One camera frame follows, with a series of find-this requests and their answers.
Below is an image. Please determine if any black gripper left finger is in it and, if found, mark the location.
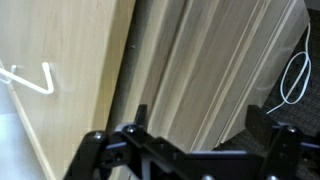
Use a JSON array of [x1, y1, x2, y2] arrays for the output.
[[63, 104, 188, 180]]

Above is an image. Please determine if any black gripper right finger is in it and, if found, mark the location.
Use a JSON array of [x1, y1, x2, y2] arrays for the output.
[[245, 104, 320, 180]]

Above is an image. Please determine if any light wood drawer front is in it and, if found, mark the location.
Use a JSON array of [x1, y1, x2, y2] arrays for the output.
[[149, 0, 271, 154], [196, 0, 312, 153]]

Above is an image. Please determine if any light wood drawer cabinet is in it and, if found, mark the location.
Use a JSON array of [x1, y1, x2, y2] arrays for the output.
[[0, 0, 138, 180]]

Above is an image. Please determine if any white power cord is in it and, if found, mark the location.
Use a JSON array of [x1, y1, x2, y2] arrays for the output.
[[265, 22, 313, 115]]

